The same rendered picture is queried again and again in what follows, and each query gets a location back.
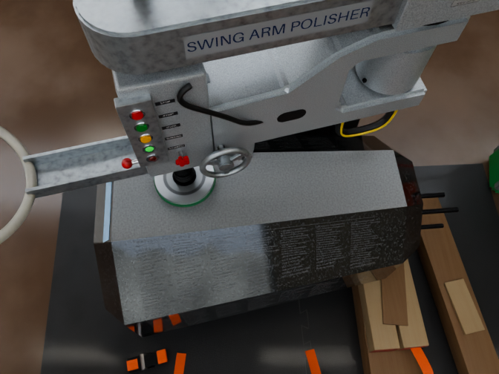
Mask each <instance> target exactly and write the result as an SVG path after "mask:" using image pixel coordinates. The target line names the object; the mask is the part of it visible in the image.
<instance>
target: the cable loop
mask: <svg viewBox="0 0 499 374"><path fill-rule="evenodd" d="M397 111H398V110H396V111H391V112H387V113H385V115H384V116H383V117H382V118H381V119H379V120H377V121H376V122H373V123H371V124H368V125H363V126H359V127H356V128H348V129H344V124H345V123H344V122H343V123H339V124H335V131H336V133H337V134H338V135H339V136H341V137H355V136H359V135H363V134H368V133H371V132H374V131H377V130H379V129H381V128H383V127H385V126H386V125H387V124H388V123H389V122H390V121H391V120H392V119H393V118H394V116H395V114H396V113H397Z"/></svg>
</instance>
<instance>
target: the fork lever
mask: <svg viewBox="0 0 499 374"><path fill-rule="evenodd" d="M125 158H129V159H131V160H134V159H137V158H136V156H135V153H134V151H133V148H132V147H131V143H130V142H129V139H128V137H127V136H123V137H116V138H112V139H108V140H102V141H98V142H91V143H87V144H83V145H77V146H73V147H69V148H62V149H58V150H54V151H47V152H44V153H40V154H33V155H29V156H25V157H22V159H23V161H24V162H25V163H26V162H31V163H33V164H34V167H35V170H36V179H37V187H32V188H26V189H25V193H26V194H34V195H36V197H35V198H38V197H45V196H48V195H52V194H58V193H62V192H66V191H72V190H76V189H79V188H85V187H89V186H95V185H99V184H103V183H109V182H113V181H116V180H123V179H126V178H130V177H136V176H140V175H144V174H148V171H147V169H146V167H142V168H141V167H140V165H139V163H138V164H133V166H132V167H131V168H129V169H126V168H123V167H122V161H123V159H125Z"/></svg>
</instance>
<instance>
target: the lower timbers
mask: <svg viewBox="0 0 499 374"><path fill-rule="evenodd" d="M422 200H423V209H441V208H442V206H441V204H440V201H439V198H438V197H435V198H424V199H422ZM438 223H442V224H443V225H444V227H443V228H440V229H421V232H420V247H419V248H418V249H417V252H418V255H419V257H420V260H421V263H422V265H423V269H424V272H425V276H426V278H427V281H428V285H429V287H430V290H431V293H432V296H433V299H434V302H435V305H436V308H437V311H438V314H439V316H440V320H441V323H442V325H443V329H444V332H445V334H446V338H447V341H448V343H449V347H450V350H451V354H452V356H453V359H454V362H455V365H456V368H457V371H458V374H499V359H498V356H497V353H496V351H495V348H494V345H493V343H492V339H491V338H490V335H489V332H488V329H487V327H486V324H485V321H484V319H483V316H482V314H481V311H480V308H479V306H478V303H477V300H476V297H475V295H474V292H473V289H472V286H471V284H470V282H469V278H468V276H467V274H466V270H465V268H464V265H463V262H462V260H461V258H460V254H459V252H458V250H457V247H456V244H455V242H454V238H453V236H452V234H451V230H450V228H449V225H448V223H447V220H446V216H445V215H444V213H439V214H423V215H422V224H421V225H428V224H438ZM459 279H464V281H465V283H466V286H467V288H468V291H469V293H470V295H471V297H472V300H473V302H474V305H475V307H476V310H477V312H478V315H479V316H480V319H481V321H482V323H483V326H484V328H485V330H483V331H479V332H474V333H470V334H467V335H464V333H463V330H462V328H461V325H460V322H459V321H458V319H457V316H456V313H455V311H454V308H453V306H452V304H451V301H450V298H449V295H448V293H447V291H446V288H445V286H444V283H446V282H449V281H455V280H459ZM352 293H353V302H354V308H355V313H356V323H357V329H358V335H359V345H360V350H361V356H362V366H363V371H364V374H423V372H422V370H421V368H420V366H419V364H418V362H417V360H416V358H415V357H414V354H413V352H412V351H411V350H399V351H398V350H394V351H389V352H369V350H368V342H367V337H366V332H365V324H364V319H363V314H362V306H361V301H360V297H359V289H358V285H357V286H352Z"/></svg>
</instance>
